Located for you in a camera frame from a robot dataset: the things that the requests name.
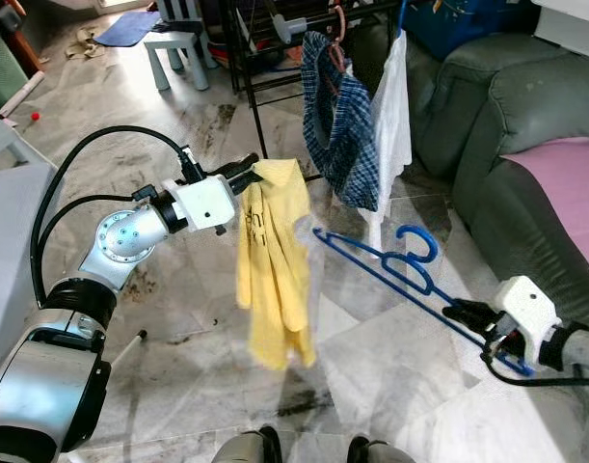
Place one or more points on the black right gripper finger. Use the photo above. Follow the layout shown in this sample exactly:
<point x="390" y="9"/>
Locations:
<point x="468" y="313"/>

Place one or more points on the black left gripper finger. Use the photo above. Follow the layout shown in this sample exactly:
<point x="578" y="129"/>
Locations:
<point x="246" y="181"/>
<point x="246" y="162"/>

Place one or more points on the blue plastic hanger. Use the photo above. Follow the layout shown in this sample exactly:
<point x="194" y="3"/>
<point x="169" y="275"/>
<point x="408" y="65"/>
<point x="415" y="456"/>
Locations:
<point x="402" y="19"/>
<point x="417" y="230"/>

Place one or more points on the blue plaid shirt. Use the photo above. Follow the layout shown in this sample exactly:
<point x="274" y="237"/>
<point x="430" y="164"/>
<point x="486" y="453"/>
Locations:
<point x="347" y="135"/>

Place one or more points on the yellow garment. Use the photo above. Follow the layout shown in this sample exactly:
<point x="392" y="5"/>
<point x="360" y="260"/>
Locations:
<point x="275" y="289"/>

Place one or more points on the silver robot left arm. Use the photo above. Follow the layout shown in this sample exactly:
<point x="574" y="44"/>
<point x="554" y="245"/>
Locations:
<point x="125" y="236"/>

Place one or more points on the pink plastic hanger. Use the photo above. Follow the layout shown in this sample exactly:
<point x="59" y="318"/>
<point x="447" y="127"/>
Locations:
<point x="340" y="53"/>

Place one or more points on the light blue kids chair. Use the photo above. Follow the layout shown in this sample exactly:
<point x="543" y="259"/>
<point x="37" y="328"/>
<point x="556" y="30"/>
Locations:
<point x="174" y="43"/>

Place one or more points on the black metal drying rack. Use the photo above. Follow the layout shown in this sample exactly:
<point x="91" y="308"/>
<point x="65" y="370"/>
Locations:
<point x="289" y="29"/>

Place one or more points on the white shirt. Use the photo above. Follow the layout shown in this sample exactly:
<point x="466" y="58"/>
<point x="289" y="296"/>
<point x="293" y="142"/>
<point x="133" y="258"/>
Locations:
<point x="390" y="125"/>

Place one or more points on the pink blanket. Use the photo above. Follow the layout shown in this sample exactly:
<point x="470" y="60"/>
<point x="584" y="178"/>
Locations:
<point x="564" y="183"/>

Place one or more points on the grey robot right leg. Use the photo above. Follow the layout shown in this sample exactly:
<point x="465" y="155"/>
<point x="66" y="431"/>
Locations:
<point x="381" y="451"/>

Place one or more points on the grey robot leg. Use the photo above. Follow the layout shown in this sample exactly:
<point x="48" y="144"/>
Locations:
<point x="381" y="451"/>
<point x="246" y="449"/>

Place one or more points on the blue floor mat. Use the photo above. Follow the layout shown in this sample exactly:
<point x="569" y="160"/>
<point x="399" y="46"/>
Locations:
<point x="130" y="27"/>

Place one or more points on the green sofa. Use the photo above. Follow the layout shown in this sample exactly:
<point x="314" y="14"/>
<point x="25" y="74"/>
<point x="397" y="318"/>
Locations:
<point x="487" y="116"/>

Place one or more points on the beige crumpled cloth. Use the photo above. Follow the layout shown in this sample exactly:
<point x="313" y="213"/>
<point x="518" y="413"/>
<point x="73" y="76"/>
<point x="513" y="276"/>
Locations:
<point x="82" y="46"/>

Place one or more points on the blue hard suitcase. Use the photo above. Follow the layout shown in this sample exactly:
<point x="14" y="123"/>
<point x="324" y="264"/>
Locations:
<point x="468" y="29"/>

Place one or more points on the grey robot left leg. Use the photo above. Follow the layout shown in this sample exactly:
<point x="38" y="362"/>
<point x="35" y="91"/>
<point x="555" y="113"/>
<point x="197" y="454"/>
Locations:
<point x="246" y="449"/>

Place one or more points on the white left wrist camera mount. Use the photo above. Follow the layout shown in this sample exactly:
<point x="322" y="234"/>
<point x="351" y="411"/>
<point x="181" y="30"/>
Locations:
<point x="207" y="201"/>

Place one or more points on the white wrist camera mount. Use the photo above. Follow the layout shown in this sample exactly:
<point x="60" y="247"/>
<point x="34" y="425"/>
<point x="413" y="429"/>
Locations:
<point x="525" y="309"/>
<point x="207" y="201"/>

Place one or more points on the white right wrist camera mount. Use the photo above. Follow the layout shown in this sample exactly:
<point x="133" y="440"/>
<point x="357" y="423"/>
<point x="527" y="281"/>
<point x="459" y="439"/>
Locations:
<point x="525" y="309"/>

